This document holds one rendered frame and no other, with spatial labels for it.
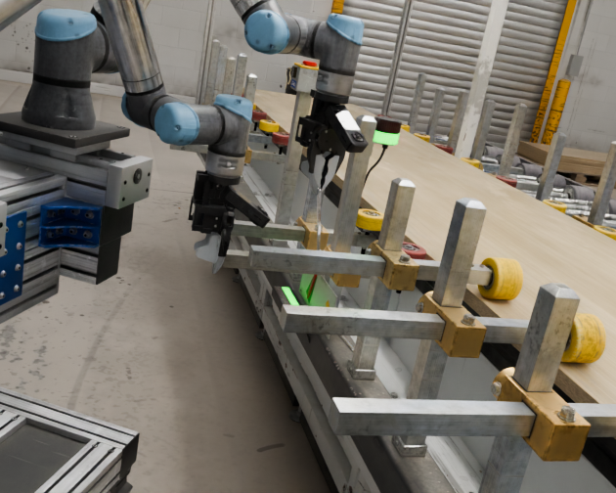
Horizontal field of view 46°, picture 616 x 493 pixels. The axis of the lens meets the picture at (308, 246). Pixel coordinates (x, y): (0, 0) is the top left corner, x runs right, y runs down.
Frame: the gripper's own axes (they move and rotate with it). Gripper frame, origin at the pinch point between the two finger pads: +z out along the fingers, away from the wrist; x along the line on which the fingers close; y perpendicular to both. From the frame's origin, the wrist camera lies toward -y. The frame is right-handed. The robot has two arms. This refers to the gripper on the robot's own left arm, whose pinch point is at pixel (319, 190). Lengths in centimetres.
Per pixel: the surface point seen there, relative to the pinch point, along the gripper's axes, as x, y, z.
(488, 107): -158, 93, -6
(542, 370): 19, -73, -1
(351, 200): -7.1, -2.7, 1.5
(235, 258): 16.9, 1.9, 15.5
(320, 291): -5.7, -0.4, 24.3
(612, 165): -128, 11, -4
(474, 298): -15.1, -34.7, 10.7
